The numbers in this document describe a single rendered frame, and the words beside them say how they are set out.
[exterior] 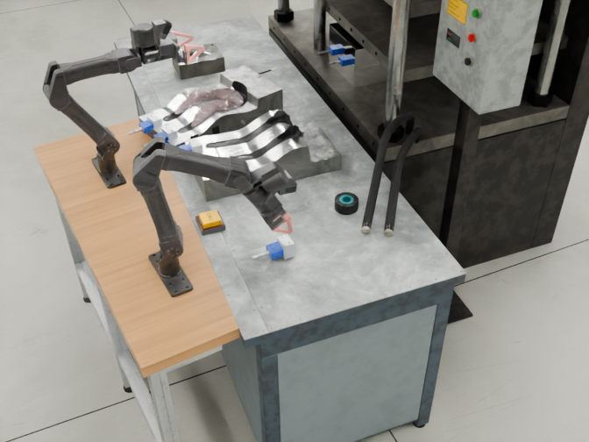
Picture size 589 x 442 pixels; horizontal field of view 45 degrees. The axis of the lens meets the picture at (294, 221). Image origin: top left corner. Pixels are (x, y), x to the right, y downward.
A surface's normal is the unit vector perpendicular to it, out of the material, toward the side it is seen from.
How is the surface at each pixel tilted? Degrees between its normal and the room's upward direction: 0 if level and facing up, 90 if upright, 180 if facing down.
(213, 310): 0
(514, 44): 90
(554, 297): 0
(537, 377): 0
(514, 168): 90
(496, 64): 90
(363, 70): 90
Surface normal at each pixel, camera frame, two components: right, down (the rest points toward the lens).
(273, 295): -0.01, -0.77
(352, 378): 0.36, 0.59
